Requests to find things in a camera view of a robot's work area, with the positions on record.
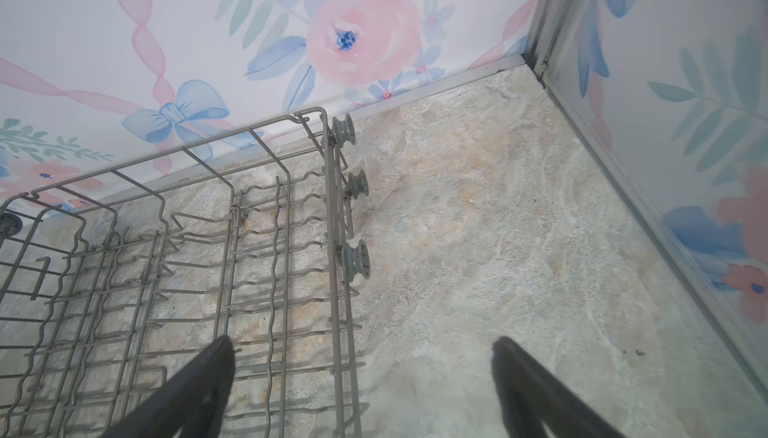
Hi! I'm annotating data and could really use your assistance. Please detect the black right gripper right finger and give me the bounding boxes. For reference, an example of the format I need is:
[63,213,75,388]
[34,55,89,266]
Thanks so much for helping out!
[491,336,622,437]

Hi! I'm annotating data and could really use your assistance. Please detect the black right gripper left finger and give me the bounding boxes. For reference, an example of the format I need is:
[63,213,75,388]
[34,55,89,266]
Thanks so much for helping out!
[104,336,235,437]

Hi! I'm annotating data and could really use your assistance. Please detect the aluminium right corner post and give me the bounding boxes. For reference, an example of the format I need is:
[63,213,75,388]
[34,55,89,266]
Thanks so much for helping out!
[523,0,586,88]

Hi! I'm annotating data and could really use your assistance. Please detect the grey wire dish rack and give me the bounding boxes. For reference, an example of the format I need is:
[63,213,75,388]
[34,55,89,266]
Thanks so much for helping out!
[1,108,370,437]

